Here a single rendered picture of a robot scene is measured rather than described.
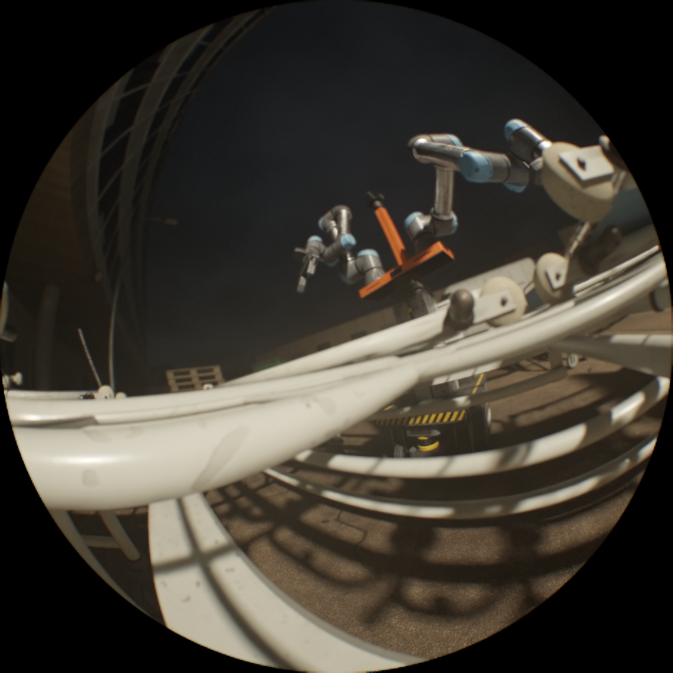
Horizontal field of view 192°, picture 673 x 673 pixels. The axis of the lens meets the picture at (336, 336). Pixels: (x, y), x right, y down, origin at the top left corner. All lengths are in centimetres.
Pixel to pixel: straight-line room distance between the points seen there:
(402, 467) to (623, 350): 24
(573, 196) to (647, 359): 12
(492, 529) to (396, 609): 29
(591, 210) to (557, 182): 3
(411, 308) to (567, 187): 84
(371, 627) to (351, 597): 10
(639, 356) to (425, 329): 24
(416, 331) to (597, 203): 23
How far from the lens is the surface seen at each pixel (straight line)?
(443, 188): 98
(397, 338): 26
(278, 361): 629
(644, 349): 21
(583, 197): 17
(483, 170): 52
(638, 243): 44
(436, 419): 74
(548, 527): 64
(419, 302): 91
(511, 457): 21
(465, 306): 16
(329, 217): 141
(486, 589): 54
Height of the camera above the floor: 50
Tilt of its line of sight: 10 degrees up
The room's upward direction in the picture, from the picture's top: 14 degrees counter-clockwise
